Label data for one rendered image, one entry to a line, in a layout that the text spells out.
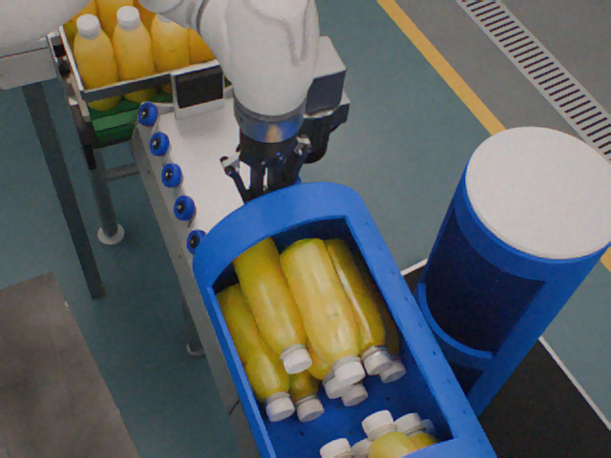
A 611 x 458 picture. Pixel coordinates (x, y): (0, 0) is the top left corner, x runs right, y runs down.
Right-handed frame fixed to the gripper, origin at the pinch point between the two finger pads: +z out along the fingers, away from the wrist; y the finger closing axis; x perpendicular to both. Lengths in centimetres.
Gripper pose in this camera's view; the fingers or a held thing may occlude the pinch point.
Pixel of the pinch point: (263, 206)
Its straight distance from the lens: 119.6
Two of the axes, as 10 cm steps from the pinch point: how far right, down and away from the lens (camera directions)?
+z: -0.7, 5.2, 8.5
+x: 3.7, 8.1, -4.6
